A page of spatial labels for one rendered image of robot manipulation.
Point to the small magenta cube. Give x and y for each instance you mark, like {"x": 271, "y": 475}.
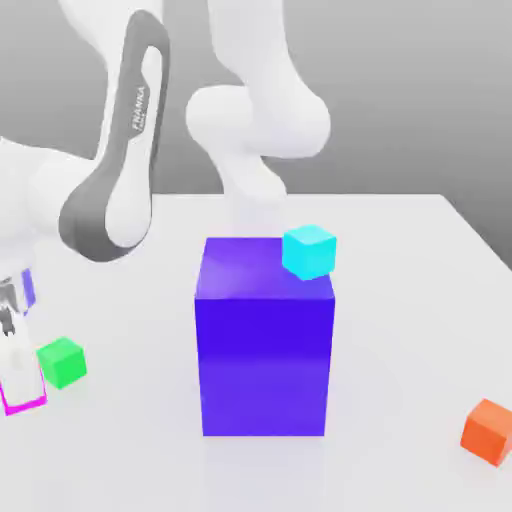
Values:
{"x": 24, "y": 407}

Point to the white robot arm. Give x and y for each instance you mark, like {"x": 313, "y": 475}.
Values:
{"x": 256, "y": 120}

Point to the large blue box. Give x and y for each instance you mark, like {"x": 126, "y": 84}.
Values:
{"x": 264, "y": 360}

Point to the small cyan cube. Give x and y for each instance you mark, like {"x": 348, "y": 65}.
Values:
{"x": 308, "y": 252}

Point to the small orange cube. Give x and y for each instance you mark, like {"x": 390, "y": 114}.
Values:
{"x": 486, "y": 434}

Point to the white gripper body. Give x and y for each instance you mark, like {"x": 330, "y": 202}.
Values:
{"x": 22, "y": 372}

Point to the small green cube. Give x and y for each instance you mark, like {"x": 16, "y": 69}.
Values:
{"x": 62, "y": 366}

